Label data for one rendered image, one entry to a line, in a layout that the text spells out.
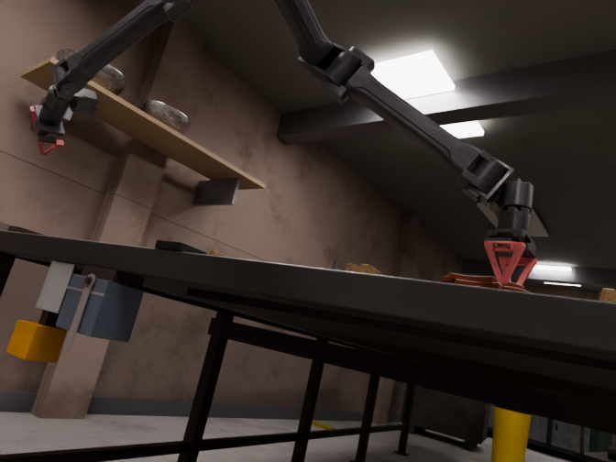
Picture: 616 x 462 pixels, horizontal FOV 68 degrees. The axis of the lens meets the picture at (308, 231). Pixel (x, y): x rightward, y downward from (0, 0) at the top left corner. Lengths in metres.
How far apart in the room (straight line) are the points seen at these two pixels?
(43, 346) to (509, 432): 5.26
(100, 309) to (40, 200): 2.42
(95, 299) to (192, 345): 3.10
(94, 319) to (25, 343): 0.24
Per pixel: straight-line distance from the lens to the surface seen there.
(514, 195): 0.95
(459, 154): 0.97
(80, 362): 3.51
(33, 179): 3.44
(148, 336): 3.89
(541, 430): 8.73
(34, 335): 1.24
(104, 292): 1.07
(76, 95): 1.47
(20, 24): 3.62
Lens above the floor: 0.79
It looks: 14 degrees up
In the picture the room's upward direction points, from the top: 13 degrees clockwise
